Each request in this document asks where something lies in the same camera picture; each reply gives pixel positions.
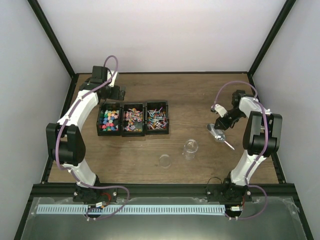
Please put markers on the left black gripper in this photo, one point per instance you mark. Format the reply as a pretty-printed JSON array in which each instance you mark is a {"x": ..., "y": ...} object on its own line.
[{"x": 115, "y": 95}]

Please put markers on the clear jar lid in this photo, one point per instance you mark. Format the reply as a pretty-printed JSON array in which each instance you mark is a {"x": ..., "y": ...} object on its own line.
[{"x": 165, "y": 161}]

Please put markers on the clear glass jar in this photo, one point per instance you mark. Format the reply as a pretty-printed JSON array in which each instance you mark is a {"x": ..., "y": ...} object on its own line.
[{"x": 189, "y": 149}]

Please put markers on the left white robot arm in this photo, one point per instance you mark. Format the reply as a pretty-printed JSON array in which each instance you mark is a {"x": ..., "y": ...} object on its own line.
[{"x": 64, "y": 139}]

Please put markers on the metal scoop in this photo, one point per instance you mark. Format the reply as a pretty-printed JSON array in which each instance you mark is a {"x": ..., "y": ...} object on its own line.
[{"x": 218, "y": 135}]

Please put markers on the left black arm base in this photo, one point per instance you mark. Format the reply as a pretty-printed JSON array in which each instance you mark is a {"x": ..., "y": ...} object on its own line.
[{"x": 90, "y": 195}]

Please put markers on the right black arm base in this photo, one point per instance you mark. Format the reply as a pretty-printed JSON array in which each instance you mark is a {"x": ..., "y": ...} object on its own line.
[{"x": 226, "y": 192}]

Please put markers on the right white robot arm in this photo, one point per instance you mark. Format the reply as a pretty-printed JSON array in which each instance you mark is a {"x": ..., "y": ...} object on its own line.
[{"x": 261, "y": 137}]

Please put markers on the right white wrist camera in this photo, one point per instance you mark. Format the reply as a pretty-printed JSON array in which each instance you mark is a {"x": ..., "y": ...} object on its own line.
[{"x": 218, "y": 109}]

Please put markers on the black aluminium frame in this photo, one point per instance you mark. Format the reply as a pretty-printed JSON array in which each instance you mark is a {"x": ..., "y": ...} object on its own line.
[{"x": 46, "y": 189}]

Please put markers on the black bin star candies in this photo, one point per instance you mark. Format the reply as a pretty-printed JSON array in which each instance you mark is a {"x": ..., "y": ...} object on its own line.
[{"x": 109, "y": 119}]

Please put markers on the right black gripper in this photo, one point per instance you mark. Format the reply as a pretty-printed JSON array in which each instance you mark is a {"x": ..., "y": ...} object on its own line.
[{"x": 224, "y": 126}]

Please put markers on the light blue slotted cable duct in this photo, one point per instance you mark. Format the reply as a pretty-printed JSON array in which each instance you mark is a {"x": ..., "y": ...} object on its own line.
[{"x": 147, "y": 209}]

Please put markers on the black bin round lollipops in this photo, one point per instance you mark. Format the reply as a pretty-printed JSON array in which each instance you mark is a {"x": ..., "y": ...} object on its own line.
[{"x": 157, "y": 118}]

